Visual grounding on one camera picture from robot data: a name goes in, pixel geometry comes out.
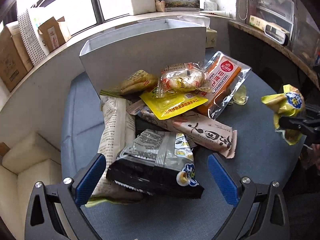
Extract landscape printed tissue box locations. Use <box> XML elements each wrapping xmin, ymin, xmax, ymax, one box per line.
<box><xmin>161</xmin><ymin>0</ymin><xmax>200</xmax><ymax>11</ymax></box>

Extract orange biscuit pack clear wrap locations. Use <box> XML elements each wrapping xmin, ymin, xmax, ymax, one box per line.
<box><xmin>197</xmin><ymin>51</ymin><xmax>252</xmax><ymax>119</ymax></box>

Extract yellow waffle snack pack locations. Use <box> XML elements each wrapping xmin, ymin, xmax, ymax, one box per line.
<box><xmin>119</xmin><ymin>70</ymin><xmax>158</xmax><ymax>95</ymax></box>

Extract round bread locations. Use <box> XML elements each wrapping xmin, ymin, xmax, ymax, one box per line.
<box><xmin>157</xmin><ymin>62</ymin><xmax>212</xmax><ymax>98</ymax></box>

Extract small yellow snack pouch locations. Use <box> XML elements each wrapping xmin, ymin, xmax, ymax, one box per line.
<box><xmin>261</xmin><ymin>84</ymin><xmax>305</xmax><ymax>145</ymax></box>

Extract clear yellow jelly cup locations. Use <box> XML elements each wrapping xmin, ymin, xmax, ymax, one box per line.
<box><xmin>233</xmin><ymin>85</ymin><xmax>248</xmax><ymax>105</ymax></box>

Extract white dotted paper bag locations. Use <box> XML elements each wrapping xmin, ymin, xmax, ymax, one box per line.
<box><xmin>17</xmin><ymin>7</ymin><xmax>49</xmax><ymax>66</ymax></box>

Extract flat yellow snack packet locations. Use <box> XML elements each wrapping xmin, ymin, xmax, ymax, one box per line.
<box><xmin>140</xmin><ymin>91</ymin><xmax>208</xmax><ymax>120</ymax></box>

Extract small open cardboard box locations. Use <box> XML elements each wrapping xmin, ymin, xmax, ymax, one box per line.
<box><xmin>38</xmin><ymin>16</ymin><xmax>71</xmax><ymax>53</ymax></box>

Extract black and grey snack bag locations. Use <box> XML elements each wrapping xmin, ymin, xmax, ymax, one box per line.
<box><xmin>106</xmin><ymin>129</ymin><xmax>204</xmax><ymax>199</ymax></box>

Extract tall grey chip bag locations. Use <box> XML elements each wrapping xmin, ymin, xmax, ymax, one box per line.
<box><xmin>85</xmin><ymin>95</ymin><xmax>143</xmax><ymax>207</ymax></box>

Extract cream sofa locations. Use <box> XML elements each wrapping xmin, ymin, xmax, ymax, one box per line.
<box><xmin>1</xmin><ymin>132</ymin><xmax>62</xmax><ymax>239</ymax></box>

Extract large brown cardboard box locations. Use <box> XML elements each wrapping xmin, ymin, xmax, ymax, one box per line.
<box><xmin>0</xmin><ymin>21</ymin><xmax>34</xmax><ymax>92</ymax></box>

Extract green white small box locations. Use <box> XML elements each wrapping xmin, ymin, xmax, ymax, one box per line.
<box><xmin>249</xmin><ymin>15</ymin><xmax>267</xmax><ymax>32</ymax></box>

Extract beige long snack bar pack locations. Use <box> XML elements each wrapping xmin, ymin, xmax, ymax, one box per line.
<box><xmin>127</xmin><ymin>100</ymin><xmax>237</xmax><ymax>159</ymax></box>

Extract white square box on sill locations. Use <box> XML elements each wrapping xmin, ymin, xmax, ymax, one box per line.
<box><xmin>129</xmin><ymin>0</ymin><xmax>156</xmax><ymax>16</ymax></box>

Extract white black handheld device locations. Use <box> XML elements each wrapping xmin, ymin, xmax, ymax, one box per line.
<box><xmin>264</xmin><ymin>23</ymin><xmax>290</xmax><ymax>46</ymax></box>

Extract small woven basket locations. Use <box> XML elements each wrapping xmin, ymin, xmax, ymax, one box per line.
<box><xmin>155</xmin><ymin>0</ymin><xmax>165</xmax><ymax>12</ymax></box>

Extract white storage box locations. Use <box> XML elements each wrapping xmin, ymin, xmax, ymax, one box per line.
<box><xmin>79</xmin><ymin>18</ymin><xmax>206</xmax><ymax>93</ymax></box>

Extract white plastic bottle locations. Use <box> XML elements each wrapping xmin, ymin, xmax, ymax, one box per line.
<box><xmin>204</xmin><ymin>1</ymin><xmax>218</xmax><ymax>11</ymax></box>

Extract clear plastic drawer organizer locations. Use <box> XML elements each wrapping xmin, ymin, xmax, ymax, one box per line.
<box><xmin>248</xmin><ymin>0</ymin><xmax>295</xmax><ymax>36</ymax></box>

